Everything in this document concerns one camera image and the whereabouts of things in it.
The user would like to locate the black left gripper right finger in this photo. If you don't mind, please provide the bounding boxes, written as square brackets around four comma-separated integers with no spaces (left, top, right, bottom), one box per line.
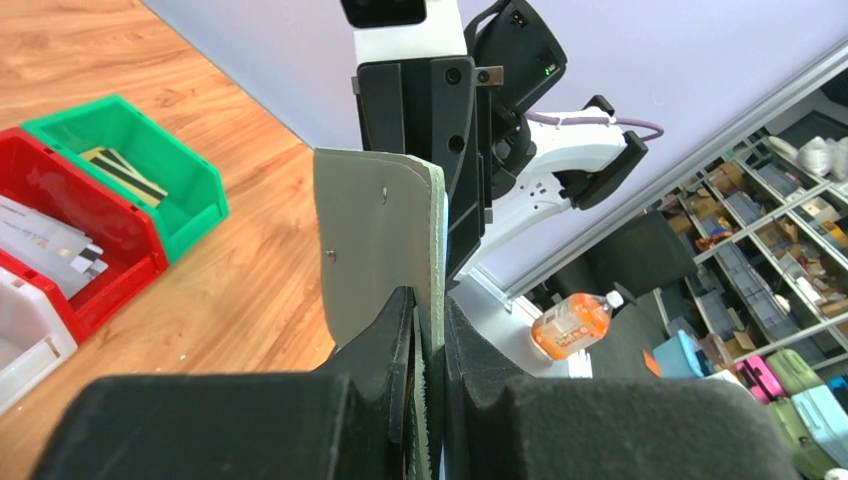
[444,300,795,479]

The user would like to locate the blue storage box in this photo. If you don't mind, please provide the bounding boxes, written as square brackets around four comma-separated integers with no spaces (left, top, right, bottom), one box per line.
[653,330,704,379]

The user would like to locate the white plastic bin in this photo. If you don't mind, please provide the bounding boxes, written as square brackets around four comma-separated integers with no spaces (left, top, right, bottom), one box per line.
[1,268,78,412]

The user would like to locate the green plastic bin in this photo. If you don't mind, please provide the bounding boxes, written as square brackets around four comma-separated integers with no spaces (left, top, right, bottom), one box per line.
[21,95,229,264]

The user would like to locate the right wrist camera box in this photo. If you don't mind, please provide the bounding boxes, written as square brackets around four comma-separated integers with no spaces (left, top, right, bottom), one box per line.
[341,0,468,64]

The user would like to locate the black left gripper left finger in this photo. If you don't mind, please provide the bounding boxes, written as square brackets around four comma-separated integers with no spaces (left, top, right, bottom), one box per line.
[32,287,416,479]

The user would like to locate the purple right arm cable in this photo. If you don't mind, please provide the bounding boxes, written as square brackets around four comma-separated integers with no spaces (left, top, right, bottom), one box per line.
[523,109,665,143]

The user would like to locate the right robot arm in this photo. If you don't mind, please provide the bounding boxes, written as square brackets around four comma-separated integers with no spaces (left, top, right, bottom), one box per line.
[342,1,648,280]

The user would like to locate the teal leather card holder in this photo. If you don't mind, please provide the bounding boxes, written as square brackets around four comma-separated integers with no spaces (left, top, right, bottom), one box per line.
[313,148,448,479]

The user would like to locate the white cards stack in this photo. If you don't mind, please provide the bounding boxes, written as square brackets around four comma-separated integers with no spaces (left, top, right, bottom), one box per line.
[1,196,109,299]

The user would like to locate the gold cards in green bin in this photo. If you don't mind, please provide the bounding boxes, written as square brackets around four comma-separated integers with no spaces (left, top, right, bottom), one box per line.
[80,146,168,207]

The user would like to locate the black office chair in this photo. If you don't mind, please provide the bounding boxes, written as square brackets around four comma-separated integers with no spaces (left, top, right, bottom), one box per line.
[530,211,697,311]

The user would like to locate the storage shelf rack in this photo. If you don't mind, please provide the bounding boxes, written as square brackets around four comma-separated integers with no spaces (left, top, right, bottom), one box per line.
[653,129,847,378]

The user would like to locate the orange drink bottle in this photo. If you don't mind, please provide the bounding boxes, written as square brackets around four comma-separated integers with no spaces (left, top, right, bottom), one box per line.
[530,290,625,361]

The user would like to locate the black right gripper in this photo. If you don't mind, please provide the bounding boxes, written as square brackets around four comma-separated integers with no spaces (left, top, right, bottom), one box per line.
[353,56,504,281]

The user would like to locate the red plastic bin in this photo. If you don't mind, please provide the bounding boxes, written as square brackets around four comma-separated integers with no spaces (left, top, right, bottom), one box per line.
[1,127,169,344]

